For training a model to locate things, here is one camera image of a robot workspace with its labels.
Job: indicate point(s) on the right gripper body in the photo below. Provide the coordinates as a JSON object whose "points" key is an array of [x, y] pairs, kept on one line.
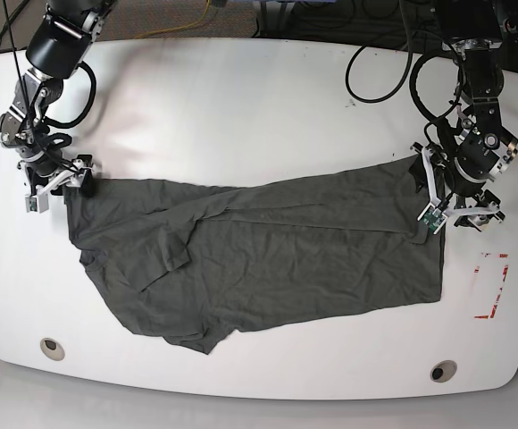
{"points": [[80, 163]]}

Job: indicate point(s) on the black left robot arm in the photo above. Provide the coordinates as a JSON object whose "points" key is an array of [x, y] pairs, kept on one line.
{"points": [[478, 148]]}

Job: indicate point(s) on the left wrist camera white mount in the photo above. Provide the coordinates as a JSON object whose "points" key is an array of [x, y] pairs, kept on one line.
{"points": [[440, 207]]}

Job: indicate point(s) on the left table cable grommet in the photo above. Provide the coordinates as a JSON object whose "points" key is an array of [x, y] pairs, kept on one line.
{"points": [[52, 349]]}

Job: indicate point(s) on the red tape rectangle marking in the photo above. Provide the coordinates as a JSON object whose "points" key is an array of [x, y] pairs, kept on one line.
{"points": [[488, 282]]}

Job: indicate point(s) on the right table cable grommet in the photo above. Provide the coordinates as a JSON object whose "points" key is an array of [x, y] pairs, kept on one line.
{"points": [[443, 371]]}

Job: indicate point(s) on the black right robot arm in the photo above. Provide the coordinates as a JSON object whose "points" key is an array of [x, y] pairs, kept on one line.
{"points": [[55, 53]]}

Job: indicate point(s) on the dark grey t-shirt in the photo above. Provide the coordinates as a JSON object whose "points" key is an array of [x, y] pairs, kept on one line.
{"points": [[193, 264]]}

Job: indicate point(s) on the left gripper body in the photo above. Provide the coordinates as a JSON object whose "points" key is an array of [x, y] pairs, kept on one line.
{"points": [[462, 183]]}

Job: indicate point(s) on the table cable grommet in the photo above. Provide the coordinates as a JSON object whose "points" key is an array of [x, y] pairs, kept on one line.
{"points": [[443, 371], [52, 349]]}

